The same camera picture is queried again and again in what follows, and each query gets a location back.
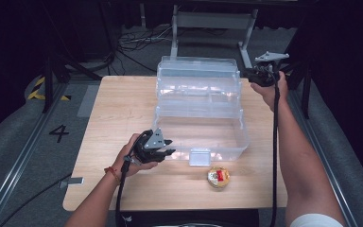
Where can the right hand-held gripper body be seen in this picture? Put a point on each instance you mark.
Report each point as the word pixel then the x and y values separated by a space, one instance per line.
pixel 264 75

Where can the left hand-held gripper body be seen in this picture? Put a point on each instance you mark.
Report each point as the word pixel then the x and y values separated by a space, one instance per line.
pixel 148 153

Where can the clear plastic storage box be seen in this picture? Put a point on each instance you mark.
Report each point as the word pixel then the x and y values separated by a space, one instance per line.
pixel 201 126

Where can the person's right hand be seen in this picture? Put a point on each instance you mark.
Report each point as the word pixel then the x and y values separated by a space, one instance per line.
pixel 271 94

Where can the person's left hand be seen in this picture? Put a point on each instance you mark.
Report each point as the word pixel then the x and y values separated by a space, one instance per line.
pixel 126 165

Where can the black metal stand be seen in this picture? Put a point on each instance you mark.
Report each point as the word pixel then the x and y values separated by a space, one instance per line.
pixel 305 91
pixel 48 82

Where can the round wrapped snack packet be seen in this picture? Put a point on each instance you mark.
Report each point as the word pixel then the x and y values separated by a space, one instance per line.
pixel 218 177

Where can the person's white clothing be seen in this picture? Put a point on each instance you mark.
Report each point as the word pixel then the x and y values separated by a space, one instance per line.
pixel 316 220

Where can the white metal desk frame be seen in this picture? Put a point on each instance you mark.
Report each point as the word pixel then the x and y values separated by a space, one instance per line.
pixel 212 20

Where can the grey table edge bracket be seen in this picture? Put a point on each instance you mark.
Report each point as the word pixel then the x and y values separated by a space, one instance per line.
pixel 72 182

